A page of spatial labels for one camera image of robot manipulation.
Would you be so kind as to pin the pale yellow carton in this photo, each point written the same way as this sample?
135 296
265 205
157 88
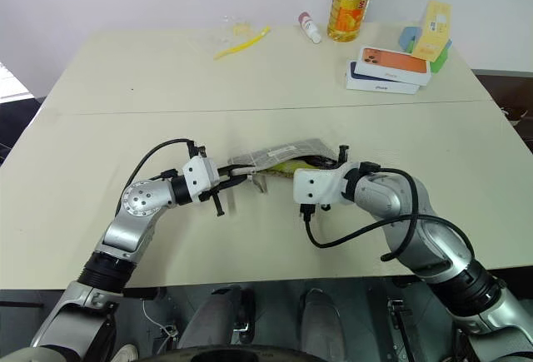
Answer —
435 31

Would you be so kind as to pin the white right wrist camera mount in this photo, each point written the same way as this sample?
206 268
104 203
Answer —
316 185

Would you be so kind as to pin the blue sponge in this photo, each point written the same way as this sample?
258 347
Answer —
409 37

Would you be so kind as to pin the grey grid pouch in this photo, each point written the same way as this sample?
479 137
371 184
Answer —
275 155

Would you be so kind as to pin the orange phone box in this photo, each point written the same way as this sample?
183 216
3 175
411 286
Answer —
395 65

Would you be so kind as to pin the green box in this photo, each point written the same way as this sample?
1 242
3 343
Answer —
441 58

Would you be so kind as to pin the yellow toothbrush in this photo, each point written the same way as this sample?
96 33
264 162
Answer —
241 44

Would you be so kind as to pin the clear plastic wrapper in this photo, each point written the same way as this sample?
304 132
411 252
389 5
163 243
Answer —
235 30

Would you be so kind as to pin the yellow highlighter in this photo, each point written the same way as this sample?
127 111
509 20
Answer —
289 168

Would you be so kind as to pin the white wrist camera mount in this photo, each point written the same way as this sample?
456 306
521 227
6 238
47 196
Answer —
316 185
200 177

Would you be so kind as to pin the blue phone box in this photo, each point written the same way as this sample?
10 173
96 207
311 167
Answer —
375 83

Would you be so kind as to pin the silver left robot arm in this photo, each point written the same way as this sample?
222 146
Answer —
137 200

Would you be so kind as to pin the white shoe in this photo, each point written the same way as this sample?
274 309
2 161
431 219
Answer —
126 353

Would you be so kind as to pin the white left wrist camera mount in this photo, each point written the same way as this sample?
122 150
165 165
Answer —
200 177

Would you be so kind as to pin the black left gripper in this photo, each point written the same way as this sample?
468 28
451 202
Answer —
217 201

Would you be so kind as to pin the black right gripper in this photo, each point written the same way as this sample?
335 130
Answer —
338 161

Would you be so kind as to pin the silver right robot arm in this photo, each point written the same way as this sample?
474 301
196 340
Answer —
393 197

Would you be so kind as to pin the small white pink-capped bottle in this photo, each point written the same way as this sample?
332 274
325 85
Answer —
310 28

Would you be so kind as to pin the yellow cooking oil bottle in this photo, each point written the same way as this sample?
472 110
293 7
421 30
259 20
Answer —
352 2

